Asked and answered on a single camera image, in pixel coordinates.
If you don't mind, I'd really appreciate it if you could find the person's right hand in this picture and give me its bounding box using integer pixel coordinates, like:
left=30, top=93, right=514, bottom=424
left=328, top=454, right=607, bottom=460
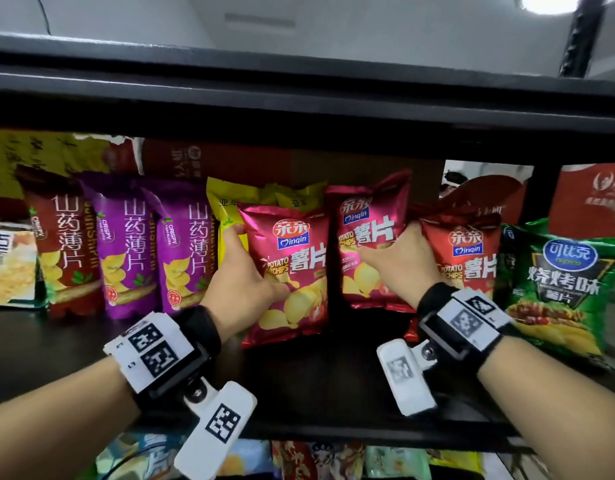
left=358, top=222, right=441, bottom=310

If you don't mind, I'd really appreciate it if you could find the person's left hand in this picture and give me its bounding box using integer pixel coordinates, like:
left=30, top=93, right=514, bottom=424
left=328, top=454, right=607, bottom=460
left=202, top=224, right=291, bottom=343

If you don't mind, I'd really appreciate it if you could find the magenta potato chip bag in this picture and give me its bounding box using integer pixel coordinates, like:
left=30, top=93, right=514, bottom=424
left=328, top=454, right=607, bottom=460
left=237, top=204, right=331, bottom=350
left=325, top=169, right=413, bottom=314

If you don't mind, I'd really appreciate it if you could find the person's left forearm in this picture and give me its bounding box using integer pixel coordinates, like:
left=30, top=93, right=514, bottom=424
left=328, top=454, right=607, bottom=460
left=0, top=355, right=140, bottom=480

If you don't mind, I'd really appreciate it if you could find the person's right forearm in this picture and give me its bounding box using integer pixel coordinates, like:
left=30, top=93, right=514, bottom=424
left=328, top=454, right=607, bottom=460
left=477, top=337, right=615, bottom=480

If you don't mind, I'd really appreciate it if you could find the red potato chip bag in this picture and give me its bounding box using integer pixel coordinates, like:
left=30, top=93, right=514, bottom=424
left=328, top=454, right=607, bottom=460
left=404, top=209, right=503, bottom=343

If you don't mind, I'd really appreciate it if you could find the yellow snack bag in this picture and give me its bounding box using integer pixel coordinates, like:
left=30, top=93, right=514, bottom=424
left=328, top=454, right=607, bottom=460
left=260, top=182, right=329, bottom=214
left=206, top=177, right=264, bottom=269

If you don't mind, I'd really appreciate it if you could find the purple yam chip bag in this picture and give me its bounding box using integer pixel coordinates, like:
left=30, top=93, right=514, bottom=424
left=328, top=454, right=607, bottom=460
left=79, top=172, right=161, bottom=321
left=141, top=186, right=219, bottom=315

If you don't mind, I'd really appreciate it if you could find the dark green snack bag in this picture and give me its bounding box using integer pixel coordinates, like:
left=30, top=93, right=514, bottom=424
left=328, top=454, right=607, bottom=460
left=497, top=224, right=524, bottom=297

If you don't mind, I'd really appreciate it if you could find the red and brown cardboard carton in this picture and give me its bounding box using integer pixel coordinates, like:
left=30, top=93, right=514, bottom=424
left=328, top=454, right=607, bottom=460
left=106, top=138, right=444, bottom=205

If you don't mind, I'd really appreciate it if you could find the black metal shelf rack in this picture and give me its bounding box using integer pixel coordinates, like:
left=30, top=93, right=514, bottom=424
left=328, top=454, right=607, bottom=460
left=0, top=0, right=615, bottom=454

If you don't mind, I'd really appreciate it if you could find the row of colourful snack packets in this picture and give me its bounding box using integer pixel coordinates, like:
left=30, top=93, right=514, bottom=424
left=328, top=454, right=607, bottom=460
left=94, top=434, right=484, bottom=480

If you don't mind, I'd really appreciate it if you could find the green potato chip bag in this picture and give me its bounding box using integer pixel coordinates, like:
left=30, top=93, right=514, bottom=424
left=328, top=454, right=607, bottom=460
left=505, top=218, right=615, bottom=366

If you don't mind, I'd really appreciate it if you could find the red yam chip bag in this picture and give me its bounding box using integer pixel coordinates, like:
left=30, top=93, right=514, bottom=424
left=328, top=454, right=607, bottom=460
left=16, top=166, right=106, bottom=319

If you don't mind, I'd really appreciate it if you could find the white and yellow chip bag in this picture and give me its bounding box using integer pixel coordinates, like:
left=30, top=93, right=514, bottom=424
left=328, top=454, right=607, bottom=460
left=0, top=222, right=49, bottom=310

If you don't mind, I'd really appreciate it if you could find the yellow printed carton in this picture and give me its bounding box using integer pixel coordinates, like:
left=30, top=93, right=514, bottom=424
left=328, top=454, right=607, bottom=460
left=0, top=129, right=111, bottom=201

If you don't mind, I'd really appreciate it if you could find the round ceiling lamp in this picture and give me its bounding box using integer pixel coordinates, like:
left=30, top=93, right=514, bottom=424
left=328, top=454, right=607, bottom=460
left=514, top=0, right=611, bottom=16

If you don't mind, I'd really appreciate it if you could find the white wrist camera with markers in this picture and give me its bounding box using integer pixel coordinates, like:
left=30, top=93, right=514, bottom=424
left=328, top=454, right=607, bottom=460
left=377, top=282, right=521, bottom=418
left=103, top=305, right=258, bottom=480

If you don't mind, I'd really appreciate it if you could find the thin black cable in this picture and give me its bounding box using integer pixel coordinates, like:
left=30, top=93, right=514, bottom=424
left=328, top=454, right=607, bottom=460
left=33, top=0, right=53, bottom=36

